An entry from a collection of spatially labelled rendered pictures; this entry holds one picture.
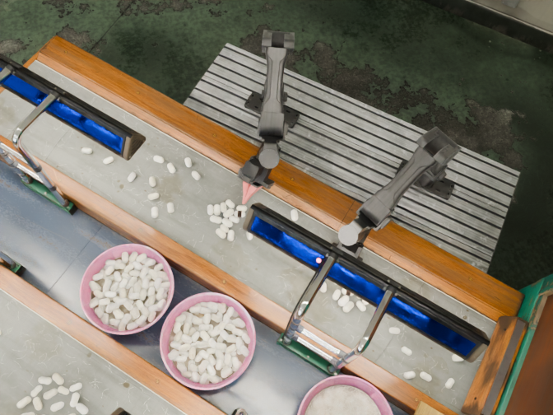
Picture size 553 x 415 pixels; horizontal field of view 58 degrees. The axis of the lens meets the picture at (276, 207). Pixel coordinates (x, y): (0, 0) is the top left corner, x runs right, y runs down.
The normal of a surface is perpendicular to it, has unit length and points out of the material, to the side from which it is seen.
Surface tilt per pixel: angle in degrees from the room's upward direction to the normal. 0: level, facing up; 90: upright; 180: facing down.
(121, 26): 0
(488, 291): 0
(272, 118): 31
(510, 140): 0
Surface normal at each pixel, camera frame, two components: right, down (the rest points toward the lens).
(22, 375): 0.06, -0.40
